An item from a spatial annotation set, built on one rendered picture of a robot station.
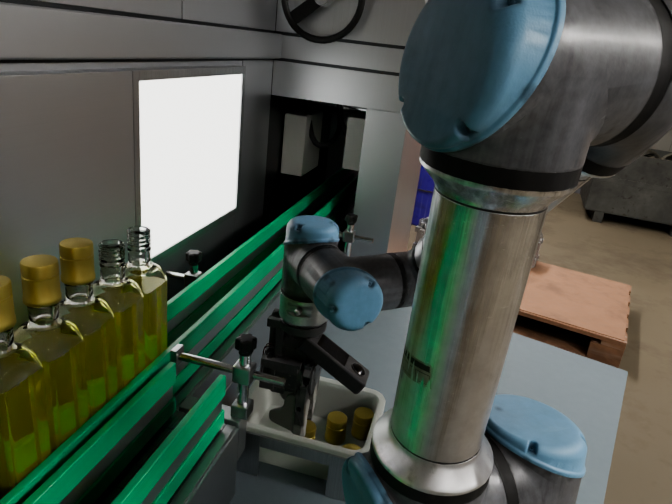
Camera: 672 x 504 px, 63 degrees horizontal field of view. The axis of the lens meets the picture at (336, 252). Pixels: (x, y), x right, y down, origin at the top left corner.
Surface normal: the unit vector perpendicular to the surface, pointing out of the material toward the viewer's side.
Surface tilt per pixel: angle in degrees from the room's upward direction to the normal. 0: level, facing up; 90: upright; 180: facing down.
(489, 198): 139
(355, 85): 90
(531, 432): 6
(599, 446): 0
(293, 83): 90
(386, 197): 90
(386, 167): 90
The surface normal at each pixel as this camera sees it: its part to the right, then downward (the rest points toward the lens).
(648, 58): 0.42, 0.18
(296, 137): -0.25, 0.33
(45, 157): 0.96, 0.19
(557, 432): 0.17, -0.95
